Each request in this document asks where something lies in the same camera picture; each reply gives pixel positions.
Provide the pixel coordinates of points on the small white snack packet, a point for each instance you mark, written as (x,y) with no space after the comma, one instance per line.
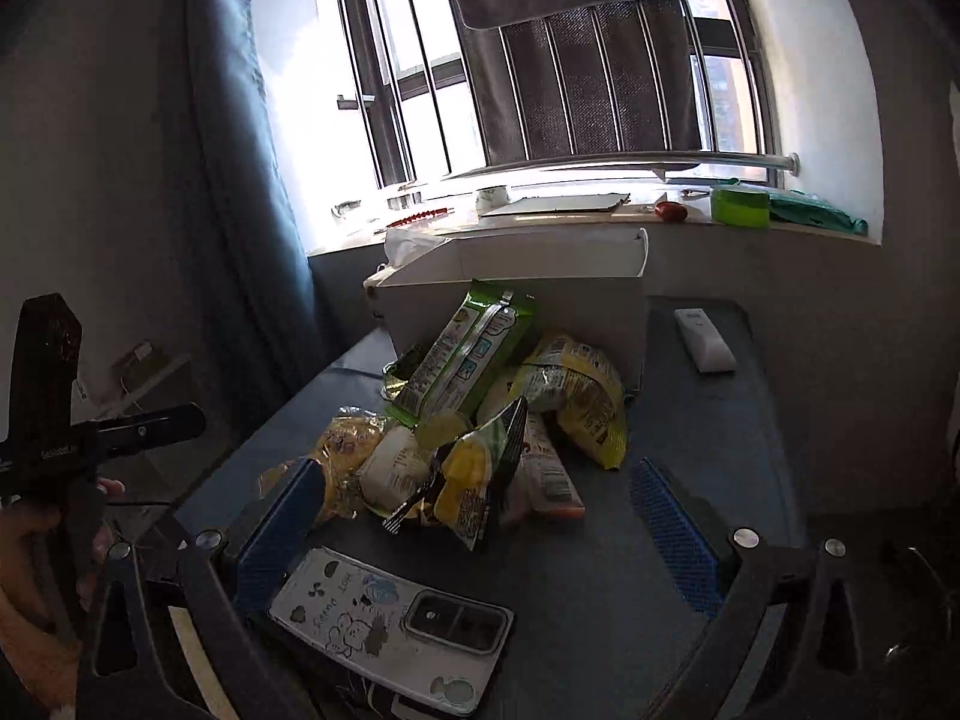
(397,469)

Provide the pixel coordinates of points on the white remote control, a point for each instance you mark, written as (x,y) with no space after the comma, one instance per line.
(705,341)

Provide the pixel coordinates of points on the green box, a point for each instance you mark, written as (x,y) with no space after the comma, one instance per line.
(740,206)

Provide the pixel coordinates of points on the person's left hand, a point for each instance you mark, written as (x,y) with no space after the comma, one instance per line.
(26,562)

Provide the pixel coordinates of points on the white low shelf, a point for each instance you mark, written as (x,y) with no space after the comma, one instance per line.
(146,375)

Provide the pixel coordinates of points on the smartphone with cartoon case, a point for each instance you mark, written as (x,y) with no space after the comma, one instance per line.
(360,615)

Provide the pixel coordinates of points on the small dark green snack packet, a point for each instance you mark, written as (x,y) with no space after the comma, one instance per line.
(397,379)

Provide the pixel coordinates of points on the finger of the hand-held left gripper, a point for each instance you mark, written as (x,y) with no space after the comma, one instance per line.
(150,427)

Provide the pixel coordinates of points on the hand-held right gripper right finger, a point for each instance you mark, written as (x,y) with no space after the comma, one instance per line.
(675,540)

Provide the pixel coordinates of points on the blue curtain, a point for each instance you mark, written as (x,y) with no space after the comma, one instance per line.
(240,165)

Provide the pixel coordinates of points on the flat cardboard sheet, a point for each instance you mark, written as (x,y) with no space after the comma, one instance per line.
(555,205)

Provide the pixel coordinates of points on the dark grey towel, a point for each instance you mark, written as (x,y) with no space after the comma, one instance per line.
(577,75)

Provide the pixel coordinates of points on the white cardboard box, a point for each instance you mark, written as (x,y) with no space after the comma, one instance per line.
(555,292)

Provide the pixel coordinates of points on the crinkled yellow snack packet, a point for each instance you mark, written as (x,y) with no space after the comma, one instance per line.
(341,457)

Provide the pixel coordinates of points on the small metal scissors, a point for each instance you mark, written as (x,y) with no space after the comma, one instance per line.
(695,193)

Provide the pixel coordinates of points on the black white patterned object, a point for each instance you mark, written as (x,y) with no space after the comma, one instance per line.
(375,701)

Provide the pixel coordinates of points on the small red object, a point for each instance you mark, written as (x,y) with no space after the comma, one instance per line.
(670,212)

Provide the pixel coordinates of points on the yellow snack packet silver lining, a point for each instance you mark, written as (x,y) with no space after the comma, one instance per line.
(472,484)

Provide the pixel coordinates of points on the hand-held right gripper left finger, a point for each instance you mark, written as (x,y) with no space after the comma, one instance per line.
(276,540)

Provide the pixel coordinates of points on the person's left forearm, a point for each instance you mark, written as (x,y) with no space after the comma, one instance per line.
(34,667)

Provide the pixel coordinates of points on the metal window grille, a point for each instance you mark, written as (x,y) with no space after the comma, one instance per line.
(382,90)

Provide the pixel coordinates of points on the tissue pack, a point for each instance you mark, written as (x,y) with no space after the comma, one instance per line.
(405,244)

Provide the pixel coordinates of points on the white snack packet orange edge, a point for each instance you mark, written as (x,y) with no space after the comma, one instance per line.
(547,480)

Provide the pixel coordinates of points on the thick metal rail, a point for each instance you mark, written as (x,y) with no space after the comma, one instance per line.
(675,160)

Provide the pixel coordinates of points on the green plastic bag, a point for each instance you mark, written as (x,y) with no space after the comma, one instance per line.
(814,214)

